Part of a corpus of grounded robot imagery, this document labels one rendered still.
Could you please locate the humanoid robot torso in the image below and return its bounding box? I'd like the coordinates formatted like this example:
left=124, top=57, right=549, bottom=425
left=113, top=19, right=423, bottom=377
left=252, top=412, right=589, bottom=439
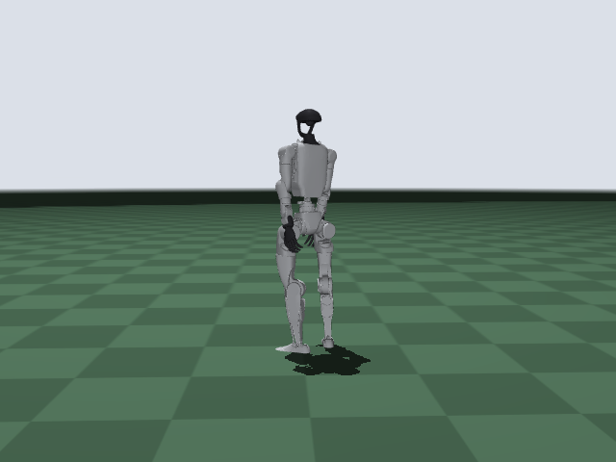
left=291, top=139, right=328, bottom=235

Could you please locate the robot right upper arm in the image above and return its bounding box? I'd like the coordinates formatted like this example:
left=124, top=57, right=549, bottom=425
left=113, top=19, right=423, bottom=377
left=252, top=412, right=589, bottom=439
left=323, top=148, right=337, bottom=193

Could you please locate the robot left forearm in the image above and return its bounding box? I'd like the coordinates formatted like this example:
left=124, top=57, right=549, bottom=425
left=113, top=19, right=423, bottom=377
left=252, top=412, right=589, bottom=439
left=275, top=180, right=294, bottom=225

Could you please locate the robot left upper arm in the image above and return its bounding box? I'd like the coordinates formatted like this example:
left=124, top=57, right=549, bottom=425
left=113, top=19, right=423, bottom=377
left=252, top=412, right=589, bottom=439
left=277, top=144, right=296, bottom=192

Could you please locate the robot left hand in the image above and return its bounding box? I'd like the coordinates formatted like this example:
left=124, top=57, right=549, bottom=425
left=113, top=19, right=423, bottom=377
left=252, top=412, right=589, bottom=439
left=282, top=216, right=303, bottom=253

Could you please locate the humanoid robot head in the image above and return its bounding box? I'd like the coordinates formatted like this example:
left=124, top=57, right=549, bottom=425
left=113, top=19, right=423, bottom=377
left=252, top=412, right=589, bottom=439
left=295, top=109, right=321, bottom=145

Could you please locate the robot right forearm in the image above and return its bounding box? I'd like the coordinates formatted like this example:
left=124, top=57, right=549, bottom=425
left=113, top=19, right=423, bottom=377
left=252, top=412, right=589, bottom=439
left=316, top=190, right=330, bottom=217

